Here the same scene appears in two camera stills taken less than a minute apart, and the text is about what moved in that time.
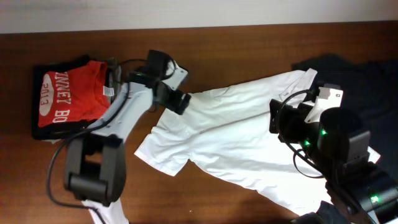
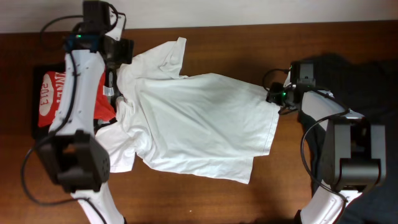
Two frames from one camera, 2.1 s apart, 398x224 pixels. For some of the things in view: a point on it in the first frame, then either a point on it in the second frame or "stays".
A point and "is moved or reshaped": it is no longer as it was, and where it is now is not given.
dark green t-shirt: x=369 y=86 stays
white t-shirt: x=229 y=134 is moved or reshaped
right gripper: x=295 y=117 → x=273 y=96
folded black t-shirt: x=60 y=131 stays
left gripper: x=168 y=101 → x=126 y=51
